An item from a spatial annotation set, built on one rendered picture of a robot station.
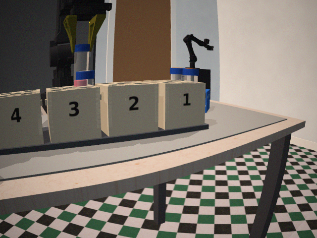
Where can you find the blue sample tube rack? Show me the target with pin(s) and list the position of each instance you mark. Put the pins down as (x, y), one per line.
(207, 100)

